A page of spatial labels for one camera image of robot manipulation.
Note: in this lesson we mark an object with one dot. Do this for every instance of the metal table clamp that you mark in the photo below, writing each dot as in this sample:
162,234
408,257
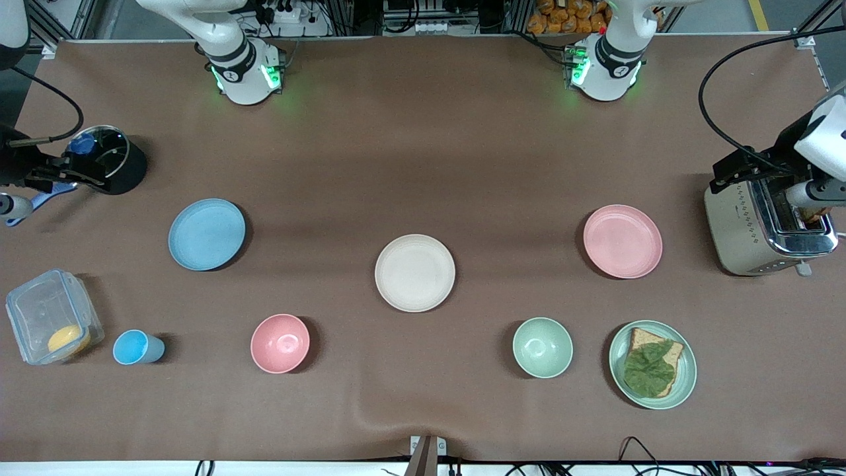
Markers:
426,456

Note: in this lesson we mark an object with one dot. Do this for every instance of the green lettuce leaf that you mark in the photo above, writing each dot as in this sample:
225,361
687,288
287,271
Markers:
648,370

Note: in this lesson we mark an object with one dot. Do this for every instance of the black cylindrical utensil holder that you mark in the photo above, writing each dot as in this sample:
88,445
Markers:
132,168

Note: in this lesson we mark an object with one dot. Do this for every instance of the pink plate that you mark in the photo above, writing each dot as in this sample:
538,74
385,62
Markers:
622,241

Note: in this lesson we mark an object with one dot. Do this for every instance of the blue plate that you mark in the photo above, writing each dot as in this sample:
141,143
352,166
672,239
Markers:
206,235

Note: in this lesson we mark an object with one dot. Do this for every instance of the metal corner bracket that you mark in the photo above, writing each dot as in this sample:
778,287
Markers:
49,51
805,41

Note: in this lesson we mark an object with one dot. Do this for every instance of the brown bread slice in toaster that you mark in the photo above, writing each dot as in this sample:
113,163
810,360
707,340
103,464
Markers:
816,214

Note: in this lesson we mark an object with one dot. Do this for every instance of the yellow round food item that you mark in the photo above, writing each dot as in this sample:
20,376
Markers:
68,340

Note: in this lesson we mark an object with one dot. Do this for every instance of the white power strip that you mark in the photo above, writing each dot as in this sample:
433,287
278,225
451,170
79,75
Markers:
287,14
429,28

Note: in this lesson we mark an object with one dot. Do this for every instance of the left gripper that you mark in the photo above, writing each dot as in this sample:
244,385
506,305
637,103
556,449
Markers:
782,150

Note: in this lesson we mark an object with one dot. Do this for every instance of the blue cup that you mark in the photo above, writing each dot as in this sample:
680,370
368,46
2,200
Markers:
135,348

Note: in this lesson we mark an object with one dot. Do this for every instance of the beige chrome toaster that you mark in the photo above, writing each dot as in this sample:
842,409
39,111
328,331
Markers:
733,231

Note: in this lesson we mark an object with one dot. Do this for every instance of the green plate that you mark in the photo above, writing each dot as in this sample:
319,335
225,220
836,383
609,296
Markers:
689,367

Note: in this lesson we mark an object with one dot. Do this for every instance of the green bowl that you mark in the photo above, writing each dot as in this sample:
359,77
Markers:
542,348

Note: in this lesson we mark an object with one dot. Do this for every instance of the beige plate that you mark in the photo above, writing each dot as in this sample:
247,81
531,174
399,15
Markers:
415,273

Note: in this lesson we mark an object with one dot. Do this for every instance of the bag of orange snacks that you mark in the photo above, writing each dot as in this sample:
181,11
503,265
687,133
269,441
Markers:
562,16

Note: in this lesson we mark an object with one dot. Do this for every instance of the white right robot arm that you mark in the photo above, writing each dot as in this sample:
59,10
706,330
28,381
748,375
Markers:
241,73

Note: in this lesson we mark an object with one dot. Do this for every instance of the pink bowl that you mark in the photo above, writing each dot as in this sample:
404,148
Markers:
280,344

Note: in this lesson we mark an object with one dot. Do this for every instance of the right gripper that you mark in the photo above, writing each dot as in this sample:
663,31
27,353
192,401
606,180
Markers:
13,170

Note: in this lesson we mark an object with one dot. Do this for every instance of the bread slice under lettuce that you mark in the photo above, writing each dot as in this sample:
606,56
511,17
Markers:
638,338

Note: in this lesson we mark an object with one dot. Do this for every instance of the aluminium frame rail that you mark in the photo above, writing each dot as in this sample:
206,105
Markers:
819,14

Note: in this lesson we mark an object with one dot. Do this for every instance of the clear plastic food container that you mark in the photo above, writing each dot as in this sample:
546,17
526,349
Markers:
39,311

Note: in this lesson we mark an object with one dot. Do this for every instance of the brown table cover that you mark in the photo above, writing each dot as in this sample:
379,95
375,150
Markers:
423,165

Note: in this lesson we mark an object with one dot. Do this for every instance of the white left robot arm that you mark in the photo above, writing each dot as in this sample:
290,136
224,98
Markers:
611,66

